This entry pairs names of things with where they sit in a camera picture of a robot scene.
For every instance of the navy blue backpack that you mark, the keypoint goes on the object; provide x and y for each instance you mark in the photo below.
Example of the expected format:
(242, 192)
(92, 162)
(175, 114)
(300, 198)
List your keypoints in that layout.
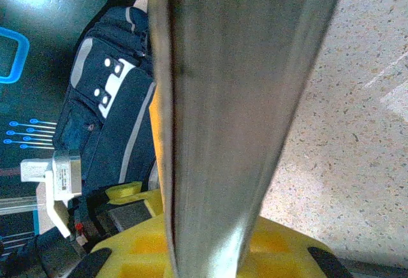
(95, 115)

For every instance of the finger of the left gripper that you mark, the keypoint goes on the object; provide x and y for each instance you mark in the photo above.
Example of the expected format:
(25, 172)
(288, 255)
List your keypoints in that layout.
(127, 214)

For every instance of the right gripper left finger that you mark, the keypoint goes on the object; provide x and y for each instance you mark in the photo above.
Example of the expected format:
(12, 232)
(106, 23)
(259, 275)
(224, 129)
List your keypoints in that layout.
(137, 252)

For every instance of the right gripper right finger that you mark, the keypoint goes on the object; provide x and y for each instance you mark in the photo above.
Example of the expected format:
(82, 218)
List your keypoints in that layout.
(280, 255)

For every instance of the yellow illustrated book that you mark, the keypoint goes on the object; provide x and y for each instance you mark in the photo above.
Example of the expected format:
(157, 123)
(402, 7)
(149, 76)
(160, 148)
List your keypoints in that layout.
(223, 99)

